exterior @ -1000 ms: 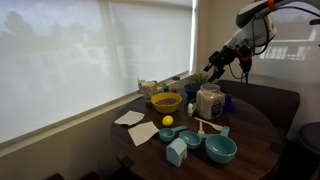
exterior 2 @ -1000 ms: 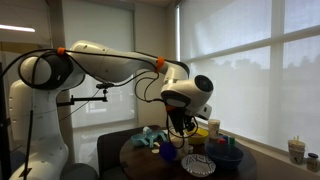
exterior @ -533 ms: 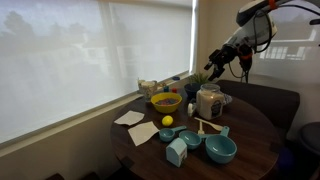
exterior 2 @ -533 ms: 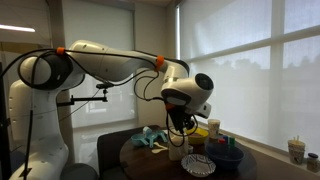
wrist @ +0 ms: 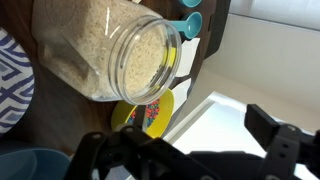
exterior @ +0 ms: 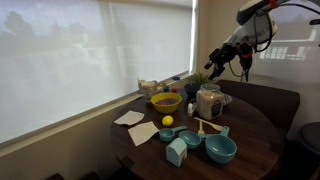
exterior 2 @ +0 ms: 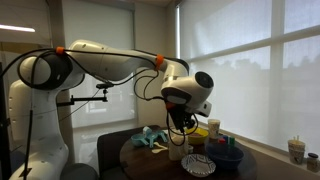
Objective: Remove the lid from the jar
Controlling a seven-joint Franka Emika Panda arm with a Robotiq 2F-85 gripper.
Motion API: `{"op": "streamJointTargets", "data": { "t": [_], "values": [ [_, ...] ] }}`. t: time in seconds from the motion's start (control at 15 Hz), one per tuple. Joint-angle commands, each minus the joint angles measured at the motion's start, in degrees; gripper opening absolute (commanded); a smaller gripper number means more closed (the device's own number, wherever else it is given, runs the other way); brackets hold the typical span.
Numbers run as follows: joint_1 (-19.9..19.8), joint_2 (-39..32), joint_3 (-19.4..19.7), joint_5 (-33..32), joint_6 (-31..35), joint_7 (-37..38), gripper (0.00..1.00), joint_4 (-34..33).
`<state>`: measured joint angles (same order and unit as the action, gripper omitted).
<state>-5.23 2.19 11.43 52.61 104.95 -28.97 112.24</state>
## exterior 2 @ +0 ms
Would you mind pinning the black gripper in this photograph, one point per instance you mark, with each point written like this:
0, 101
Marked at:
181, 116

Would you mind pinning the clear plastic jar white powder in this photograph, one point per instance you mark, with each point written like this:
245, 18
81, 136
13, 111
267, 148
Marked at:
178, 148

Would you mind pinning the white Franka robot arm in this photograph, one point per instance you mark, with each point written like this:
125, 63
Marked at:
110, 63

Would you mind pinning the small glass jar dark lid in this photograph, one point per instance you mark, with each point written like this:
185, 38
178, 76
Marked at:
313, 162

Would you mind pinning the yellow bowl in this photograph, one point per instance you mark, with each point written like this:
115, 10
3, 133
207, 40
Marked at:
200, 136

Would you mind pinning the patterned paper cup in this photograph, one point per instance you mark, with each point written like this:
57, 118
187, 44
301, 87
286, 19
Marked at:
213, 128

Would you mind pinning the small red block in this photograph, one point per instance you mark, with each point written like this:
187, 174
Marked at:
222, 141

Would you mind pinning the blue patterned paper plate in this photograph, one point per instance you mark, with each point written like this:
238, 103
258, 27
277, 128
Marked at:
198, 165

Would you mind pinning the dark blue bowl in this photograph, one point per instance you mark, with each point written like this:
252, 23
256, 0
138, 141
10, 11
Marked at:
225, 156

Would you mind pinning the large teal measuring cup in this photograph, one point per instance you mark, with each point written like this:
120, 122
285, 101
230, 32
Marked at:
138, 140

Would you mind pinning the dark upholstered chair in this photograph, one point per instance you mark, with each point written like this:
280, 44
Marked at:
110, 150

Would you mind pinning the large white roller blind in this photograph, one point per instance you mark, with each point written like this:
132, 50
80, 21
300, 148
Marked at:
253, 83

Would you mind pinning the paper cup with sticks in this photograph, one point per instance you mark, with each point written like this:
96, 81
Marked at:
296, 151

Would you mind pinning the dark round stool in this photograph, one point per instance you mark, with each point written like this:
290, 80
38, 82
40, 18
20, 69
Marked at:
80, 171

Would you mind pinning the narrow white roller blind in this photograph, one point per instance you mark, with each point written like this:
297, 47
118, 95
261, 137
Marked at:
100, 26

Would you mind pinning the fluorescent ceiling light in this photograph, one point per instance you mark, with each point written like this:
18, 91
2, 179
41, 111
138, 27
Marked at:
16, 28

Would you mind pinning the black camera mount rod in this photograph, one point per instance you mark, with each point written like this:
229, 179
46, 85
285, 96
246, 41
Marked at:
83, 99

